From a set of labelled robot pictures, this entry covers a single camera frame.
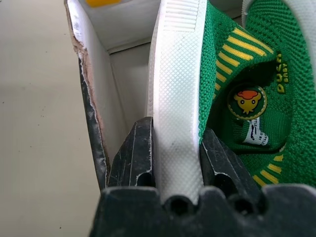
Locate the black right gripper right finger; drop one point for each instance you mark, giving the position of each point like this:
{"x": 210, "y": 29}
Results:
{"x": 222, "y": 163}

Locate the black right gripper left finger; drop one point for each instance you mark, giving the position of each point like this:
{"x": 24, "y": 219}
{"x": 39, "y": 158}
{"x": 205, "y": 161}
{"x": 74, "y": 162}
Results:
{"x": 138, "y": 153}

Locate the green knit child shoe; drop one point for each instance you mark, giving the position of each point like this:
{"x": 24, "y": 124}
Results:
{"x": 291, "y": 98}
{"x": 177, "y": 98}

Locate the white cardboard shoebox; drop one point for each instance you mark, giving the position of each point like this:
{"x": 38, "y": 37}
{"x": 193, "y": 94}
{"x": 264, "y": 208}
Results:
{"x": 98, "y": 61}

